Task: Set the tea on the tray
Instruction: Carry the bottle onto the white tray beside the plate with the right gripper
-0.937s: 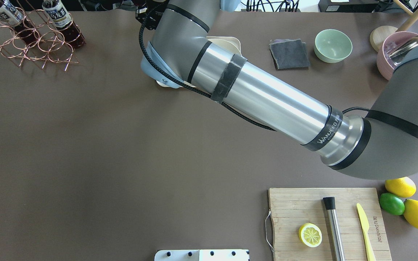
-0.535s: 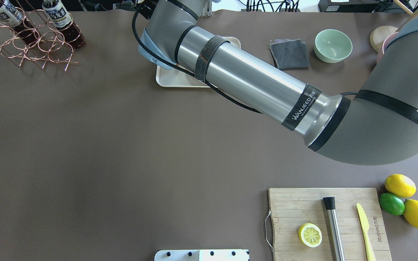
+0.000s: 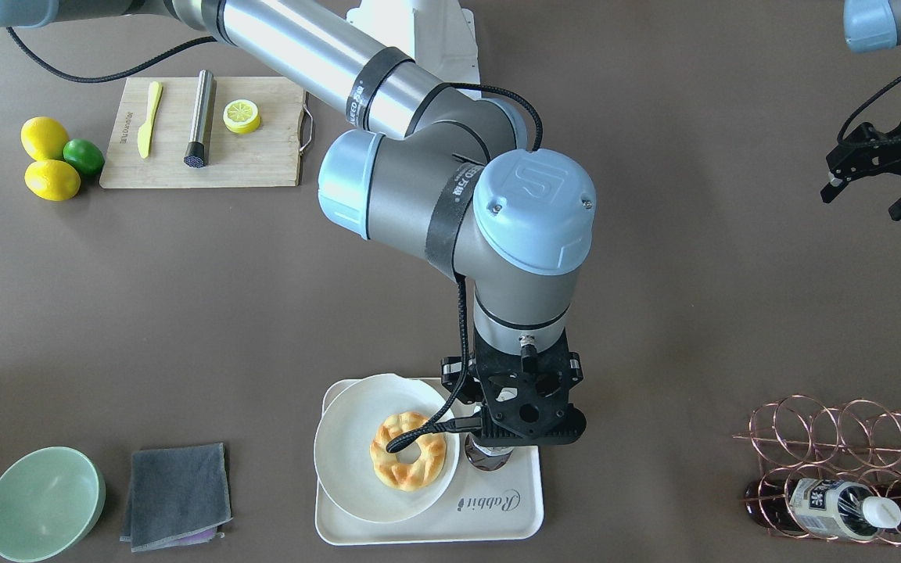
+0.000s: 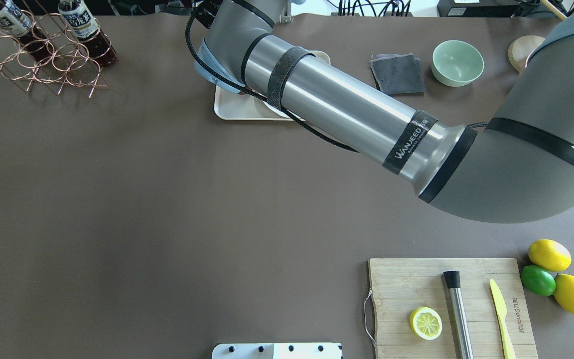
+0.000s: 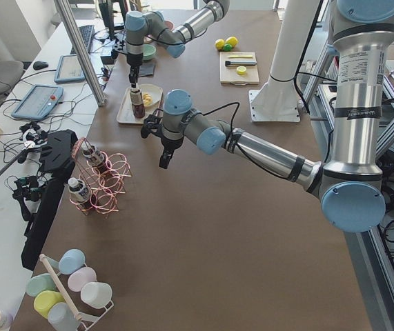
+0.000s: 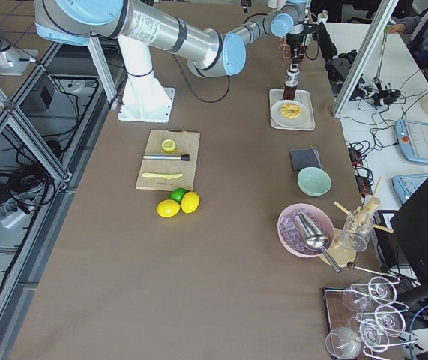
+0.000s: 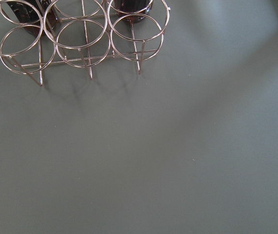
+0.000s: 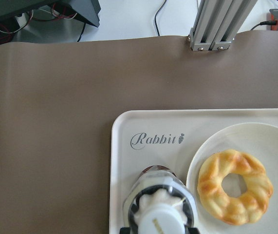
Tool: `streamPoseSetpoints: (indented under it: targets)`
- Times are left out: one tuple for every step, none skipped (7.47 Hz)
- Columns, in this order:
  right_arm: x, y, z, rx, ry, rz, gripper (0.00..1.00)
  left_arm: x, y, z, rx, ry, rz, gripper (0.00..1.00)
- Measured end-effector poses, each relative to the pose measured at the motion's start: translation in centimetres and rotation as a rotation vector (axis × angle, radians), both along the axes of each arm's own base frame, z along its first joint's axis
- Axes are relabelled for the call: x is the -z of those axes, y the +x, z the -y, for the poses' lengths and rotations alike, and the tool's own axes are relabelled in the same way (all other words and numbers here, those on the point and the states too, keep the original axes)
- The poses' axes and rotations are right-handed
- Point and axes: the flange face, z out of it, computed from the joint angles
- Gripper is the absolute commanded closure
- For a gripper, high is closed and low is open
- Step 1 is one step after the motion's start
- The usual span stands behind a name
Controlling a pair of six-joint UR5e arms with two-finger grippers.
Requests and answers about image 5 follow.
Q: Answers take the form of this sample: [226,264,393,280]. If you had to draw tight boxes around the white round plate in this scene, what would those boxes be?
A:
[139,83,163,110]

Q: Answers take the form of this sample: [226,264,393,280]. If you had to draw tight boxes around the blue teach pendant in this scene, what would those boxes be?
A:
[11,85,63,121]
[54,54,86,83]

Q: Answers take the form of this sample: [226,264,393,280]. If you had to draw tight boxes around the half lemon slice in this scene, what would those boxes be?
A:
[236,66,247,75]

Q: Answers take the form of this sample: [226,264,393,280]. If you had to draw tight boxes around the grey folded cloth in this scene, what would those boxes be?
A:
[139,62,156,77]

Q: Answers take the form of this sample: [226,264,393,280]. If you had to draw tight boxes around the light blue cup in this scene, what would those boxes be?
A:
[59,248,86,274]

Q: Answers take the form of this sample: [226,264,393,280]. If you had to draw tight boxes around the whole lemon upper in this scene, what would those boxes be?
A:
[226,36,239,48]

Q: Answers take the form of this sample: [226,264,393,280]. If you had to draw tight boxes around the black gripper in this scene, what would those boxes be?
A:
[159,147,175,169]
[128,65,140,88]

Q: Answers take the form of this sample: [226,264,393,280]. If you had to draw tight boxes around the white rectangular serving tray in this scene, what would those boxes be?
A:
[117,87,161,125]

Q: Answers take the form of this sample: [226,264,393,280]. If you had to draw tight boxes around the grey blue cup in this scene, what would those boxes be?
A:
[48,302,80,331]

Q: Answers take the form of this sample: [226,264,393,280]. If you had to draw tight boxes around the black computer mouse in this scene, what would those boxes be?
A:
[32,61,49,70]

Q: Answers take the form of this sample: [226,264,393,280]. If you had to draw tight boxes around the pink ice bowl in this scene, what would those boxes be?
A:
[164,21,174,30]

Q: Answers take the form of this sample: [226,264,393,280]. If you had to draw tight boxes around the light green bowl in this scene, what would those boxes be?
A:
[143,44,157,61]

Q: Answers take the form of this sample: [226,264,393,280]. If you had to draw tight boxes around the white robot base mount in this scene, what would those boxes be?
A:
[249,0,322,122]

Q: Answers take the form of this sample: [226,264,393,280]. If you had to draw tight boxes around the wooden cutting board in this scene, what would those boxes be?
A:
[219,52,259,85]

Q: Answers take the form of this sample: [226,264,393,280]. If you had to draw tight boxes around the black computer keyboard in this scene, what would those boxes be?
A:
[78,25,95,53]

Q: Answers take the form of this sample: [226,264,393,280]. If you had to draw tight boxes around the green lime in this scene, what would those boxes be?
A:
[223,43,233,52]

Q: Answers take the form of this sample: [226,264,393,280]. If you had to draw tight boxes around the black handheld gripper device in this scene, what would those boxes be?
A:
[12,176,46,221]

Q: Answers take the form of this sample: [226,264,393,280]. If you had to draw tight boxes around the yellow cup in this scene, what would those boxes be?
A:
[33,290,65,319]

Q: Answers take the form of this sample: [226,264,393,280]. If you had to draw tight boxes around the yellow plastic knife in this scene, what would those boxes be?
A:
[228,54,253,59]

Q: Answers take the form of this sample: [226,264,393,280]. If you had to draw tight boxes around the whole lemon lower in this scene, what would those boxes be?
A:
[215,39,226,50]

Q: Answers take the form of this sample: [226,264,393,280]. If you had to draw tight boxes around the tea bottle rack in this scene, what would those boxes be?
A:
[82,146,108,173]
[68,177,92,210]

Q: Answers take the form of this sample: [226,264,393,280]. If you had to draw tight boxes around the blue teach pendant near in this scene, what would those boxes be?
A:
[11,85,63,121]

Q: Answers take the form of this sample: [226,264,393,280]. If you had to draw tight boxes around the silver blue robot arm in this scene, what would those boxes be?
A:
[158,1,394,232]
[126,0,230,88]

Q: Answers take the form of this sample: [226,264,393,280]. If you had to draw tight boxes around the tea bottle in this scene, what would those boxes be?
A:
[130,88,145,119]

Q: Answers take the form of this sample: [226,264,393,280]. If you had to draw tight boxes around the white wire cup rack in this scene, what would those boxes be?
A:
[39,254,115,330]

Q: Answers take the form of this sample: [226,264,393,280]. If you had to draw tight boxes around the steel muddler black tip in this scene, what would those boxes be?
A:
[224,59,257,67]

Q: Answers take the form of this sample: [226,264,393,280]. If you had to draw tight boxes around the tea bottle rack back left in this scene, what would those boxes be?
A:
[68,177,92,210]

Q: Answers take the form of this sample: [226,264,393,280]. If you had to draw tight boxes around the white cup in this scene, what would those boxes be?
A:
[81,281,112,309]

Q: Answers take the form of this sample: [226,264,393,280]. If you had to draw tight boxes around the copper wire bottle rack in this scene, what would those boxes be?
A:
[69,137,132,215]

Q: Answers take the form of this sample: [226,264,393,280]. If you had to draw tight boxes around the aluminium frame post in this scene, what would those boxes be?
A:
[54,0,106,107]

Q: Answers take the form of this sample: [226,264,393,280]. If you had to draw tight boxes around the tea bottle rack back right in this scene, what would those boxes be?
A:
[82,146,108,173]

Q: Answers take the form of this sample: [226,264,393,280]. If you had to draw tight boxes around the mint green cup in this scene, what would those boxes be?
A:
[26,273,57,297]

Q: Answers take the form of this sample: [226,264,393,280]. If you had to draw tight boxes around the glazed twisted donut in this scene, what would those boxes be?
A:
[142,92,152,107]

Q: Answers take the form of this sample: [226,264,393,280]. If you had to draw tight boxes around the blue teach pendant far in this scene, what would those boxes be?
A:
[54,54,86,83]

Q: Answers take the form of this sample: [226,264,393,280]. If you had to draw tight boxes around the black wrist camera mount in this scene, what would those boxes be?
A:
[111,40,127,59]
[141,114,161,139]

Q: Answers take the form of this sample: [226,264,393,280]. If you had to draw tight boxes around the whole lemon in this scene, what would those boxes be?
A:
[215,39,226,50]
[226,36,239,48]

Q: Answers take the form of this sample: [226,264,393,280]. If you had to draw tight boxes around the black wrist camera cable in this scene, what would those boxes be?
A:
[201,101,242,130]

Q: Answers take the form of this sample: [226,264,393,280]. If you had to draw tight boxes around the pink cup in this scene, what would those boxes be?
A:
[68,266,97,292]

